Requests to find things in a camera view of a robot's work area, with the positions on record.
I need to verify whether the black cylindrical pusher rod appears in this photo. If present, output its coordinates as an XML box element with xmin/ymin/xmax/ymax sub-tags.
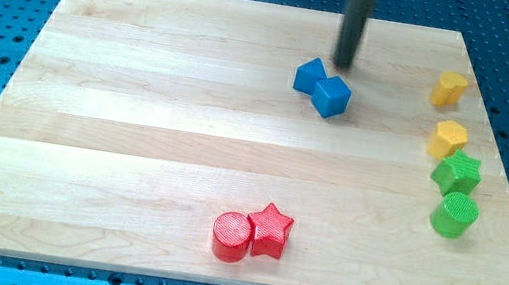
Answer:
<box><xmin>332</xmin><ymin>0</ymin><xmax>377</xmax><ymax>69</ymax></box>

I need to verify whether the blue triangle block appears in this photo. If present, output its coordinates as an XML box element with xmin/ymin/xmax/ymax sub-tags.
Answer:
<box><xmin>292</xmin><ymin>58</ymin><xmax>327</xmax><ymax>95</ymax></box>

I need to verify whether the blue cube block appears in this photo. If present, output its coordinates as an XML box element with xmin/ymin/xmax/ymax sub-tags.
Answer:
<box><xmin>311</xmin><ymin>76</ymin><xmax>352</xmax><ymax>118</ymax></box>

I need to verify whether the yellow heart block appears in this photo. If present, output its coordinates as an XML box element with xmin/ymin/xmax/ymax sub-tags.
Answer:
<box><xmin>429</xmin><ymin>71</ymin><xmax>469</xmax><ymax>107</ymax></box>

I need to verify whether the yellow hexagon block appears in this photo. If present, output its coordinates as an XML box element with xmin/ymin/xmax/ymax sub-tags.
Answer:
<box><xmin>426</xmin><ymin>120</ymin><xmax>469</xmax><ymax>160</ymax></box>

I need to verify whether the green star block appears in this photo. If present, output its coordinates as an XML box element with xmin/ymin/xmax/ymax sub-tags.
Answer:
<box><xmin>430</xmin><ymin>150</ymin><xmax>482</xmax><ymax>196</ymax></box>

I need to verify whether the green cylinder block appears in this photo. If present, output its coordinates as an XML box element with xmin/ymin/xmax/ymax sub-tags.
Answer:
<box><xmin>429</xmin><ymin>192</ymin><xmax>479</xmax><ymax>239</ymax></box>

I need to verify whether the light wooden board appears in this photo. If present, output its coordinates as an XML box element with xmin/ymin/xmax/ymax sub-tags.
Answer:
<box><xmin>0</xmin><ymin>0</ymin><xmax>509</xmax><ymax>285</ymax></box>

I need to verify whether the red star block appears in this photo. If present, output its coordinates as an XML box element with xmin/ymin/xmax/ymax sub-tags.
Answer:
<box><xmin>247</xmin><ymin>203</ymin><xmax>294</xmax><ymax>259</ymax></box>

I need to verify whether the red cylinder block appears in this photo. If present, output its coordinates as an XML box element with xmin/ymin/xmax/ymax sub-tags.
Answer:
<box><xmin>211</xmin><ymin>211</ymin><xmax>252</xmax><ymax>263</ymax></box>

